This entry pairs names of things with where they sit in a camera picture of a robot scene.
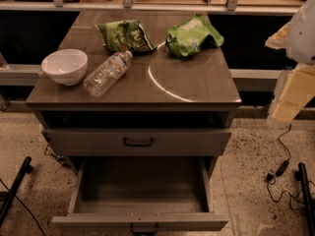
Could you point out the grey drawer cabinet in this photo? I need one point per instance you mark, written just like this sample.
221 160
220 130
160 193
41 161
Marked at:
159 91

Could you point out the grey top drawer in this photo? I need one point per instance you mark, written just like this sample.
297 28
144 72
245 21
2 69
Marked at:
137 141

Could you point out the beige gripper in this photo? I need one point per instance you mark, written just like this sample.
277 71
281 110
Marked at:
302 36

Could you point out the green chip bag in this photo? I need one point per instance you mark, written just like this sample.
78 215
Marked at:
126 35
188 38

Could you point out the green chip bag left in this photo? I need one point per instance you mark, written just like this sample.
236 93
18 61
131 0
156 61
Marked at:
126 35

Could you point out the green chip bag right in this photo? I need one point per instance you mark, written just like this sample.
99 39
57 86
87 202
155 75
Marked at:
188 38

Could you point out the white ceramic bowl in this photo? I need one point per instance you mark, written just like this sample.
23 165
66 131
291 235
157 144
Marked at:
65 67

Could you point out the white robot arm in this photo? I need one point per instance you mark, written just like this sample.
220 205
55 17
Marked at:
297 37

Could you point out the clear plastic water bottle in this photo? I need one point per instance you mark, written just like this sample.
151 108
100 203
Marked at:
102 78

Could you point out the grey drawer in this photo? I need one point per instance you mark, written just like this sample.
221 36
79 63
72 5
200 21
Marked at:
137 141
144 195

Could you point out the metal railing frame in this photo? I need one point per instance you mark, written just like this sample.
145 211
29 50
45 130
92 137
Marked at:
226 7

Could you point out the black stand leg left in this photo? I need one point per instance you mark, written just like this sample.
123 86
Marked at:
7 197

